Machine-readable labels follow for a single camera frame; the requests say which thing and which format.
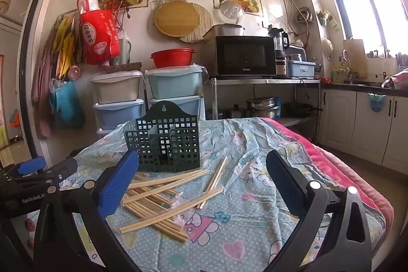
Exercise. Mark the large stainless steel pot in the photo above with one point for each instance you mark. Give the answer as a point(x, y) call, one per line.
point(259, 106)

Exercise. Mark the green plastic utensil holder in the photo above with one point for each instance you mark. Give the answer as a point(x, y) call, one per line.
point(178, 138)

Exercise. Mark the black kitchen countertop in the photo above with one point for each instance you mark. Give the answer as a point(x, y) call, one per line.
point(357, 87)

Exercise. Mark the pale base storage drawer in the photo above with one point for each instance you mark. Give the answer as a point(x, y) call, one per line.
point(105, 131)

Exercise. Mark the pink blanket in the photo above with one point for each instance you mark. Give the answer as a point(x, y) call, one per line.
point(334, 170)

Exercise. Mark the yellow hanging bags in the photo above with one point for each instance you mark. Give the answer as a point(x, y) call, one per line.
point(65, 45)

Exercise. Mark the black electric kettle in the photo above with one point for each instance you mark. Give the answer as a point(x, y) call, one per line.
point(279, 49)

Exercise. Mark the metal faucet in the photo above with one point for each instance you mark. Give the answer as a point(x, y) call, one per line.
point(346, 61)

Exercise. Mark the light blue storage bin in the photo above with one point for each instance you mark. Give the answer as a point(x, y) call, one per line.
point(173, 84)

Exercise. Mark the red plastic basin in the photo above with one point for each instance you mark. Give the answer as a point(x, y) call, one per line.
point(172, 59)

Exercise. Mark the lavender blue storage bin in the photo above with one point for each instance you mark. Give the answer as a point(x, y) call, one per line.
point(200, 108)
point(118, 116)

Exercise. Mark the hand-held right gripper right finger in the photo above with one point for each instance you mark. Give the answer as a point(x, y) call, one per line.
point(285, 181)

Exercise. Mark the teal bag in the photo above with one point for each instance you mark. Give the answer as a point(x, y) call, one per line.
point(68, 106)

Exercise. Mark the small stainless steel pot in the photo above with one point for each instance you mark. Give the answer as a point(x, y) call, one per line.
point(237, 112)

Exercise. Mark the round wooden cutting board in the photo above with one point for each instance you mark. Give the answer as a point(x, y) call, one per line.
point(177, 18)

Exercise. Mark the white storage bin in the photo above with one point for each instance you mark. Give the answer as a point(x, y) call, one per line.
point(114, 90)

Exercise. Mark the white kitchen cabinet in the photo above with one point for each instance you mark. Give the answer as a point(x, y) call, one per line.
point(338, 122)

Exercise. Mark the black frying pan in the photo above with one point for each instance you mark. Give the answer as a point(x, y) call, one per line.
point(299, 109)

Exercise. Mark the wicker basket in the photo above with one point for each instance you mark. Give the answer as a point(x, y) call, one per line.
point(122, 68)

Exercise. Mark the clear plastic cover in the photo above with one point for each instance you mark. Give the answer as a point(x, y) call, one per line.
point(232, 12)

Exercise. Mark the ceiling lamp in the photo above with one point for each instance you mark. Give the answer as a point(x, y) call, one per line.
point(4, 2)

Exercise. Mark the red shopping bag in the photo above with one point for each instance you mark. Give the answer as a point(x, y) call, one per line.
point(98, 36)

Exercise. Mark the black microwave oven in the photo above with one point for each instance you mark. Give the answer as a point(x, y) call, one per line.
point(245, 57)

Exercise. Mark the pale rectangular cutting board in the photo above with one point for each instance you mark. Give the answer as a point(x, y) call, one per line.
point(355, 58)

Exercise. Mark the blue plastic box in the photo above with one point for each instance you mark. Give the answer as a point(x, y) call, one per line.
point(301, 68)

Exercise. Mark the round bamboo mat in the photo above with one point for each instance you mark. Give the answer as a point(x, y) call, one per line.
point(206, 24)

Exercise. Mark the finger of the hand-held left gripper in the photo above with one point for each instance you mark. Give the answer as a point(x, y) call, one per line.
point(32, 165)
point(65, 168)

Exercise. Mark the pink bag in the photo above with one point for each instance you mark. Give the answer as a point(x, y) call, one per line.
point(398, 79)

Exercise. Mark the metal shelf rack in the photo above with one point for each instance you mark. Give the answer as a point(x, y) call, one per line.
point(264, 80)

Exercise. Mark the cartoon printed tablecloth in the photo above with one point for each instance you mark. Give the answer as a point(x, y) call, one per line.
point(242, 227)

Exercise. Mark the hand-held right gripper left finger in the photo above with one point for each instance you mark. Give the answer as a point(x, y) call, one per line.
point(117, 186)

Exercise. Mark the pink hanging cloth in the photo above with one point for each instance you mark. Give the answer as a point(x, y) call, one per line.
point(43, 93)

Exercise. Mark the bunch of wooden chopsticks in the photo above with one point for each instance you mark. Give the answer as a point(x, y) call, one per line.
point(159, 222)

